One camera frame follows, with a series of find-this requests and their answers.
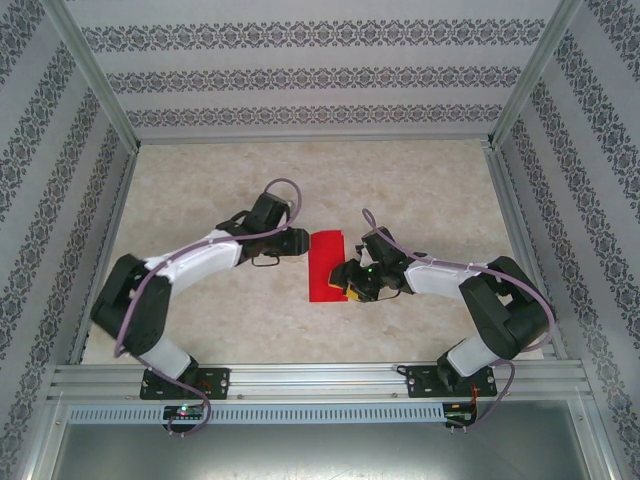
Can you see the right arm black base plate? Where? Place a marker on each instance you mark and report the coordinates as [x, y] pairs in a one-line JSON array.
[[420, 382]]

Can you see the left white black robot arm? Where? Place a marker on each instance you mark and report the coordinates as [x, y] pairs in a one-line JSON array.
[[210, 257]]

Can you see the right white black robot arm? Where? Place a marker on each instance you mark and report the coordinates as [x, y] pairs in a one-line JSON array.
[[435, 277]]

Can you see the aluminium back rail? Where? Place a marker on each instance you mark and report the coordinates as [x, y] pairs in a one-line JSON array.
[[310, 139]]

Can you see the aluminium frame post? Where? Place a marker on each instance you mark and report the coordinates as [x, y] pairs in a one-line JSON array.
[[95, 75], [534, 75]]

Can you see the aluminium mounting rail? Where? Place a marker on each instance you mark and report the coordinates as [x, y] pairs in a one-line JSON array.
[[310, 380]]

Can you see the aluminium table side rail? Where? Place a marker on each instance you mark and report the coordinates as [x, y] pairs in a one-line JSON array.
[[522, 250], [106, 250]]

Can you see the aluminium frame beam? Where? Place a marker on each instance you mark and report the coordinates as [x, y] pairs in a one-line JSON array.
[[600, 440], [44, 440]]

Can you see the grey metal sheet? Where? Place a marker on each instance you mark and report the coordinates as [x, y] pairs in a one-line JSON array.
[[320, 455]]

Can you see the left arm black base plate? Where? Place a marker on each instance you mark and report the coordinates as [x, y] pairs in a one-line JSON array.
[[217, 382]]

